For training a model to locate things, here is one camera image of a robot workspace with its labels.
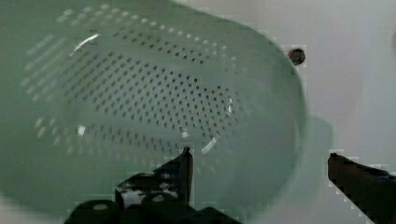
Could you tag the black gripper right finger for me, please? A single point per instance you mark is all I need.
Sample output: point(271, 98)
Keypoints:
point(371, 190)

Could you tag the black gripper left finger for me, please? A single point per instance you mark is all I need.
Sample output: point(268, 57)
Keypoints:
point(173, 178)

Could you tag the mint green oval strainer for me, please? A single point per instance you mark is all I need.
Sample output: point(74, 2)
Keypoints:
point(95, 91)

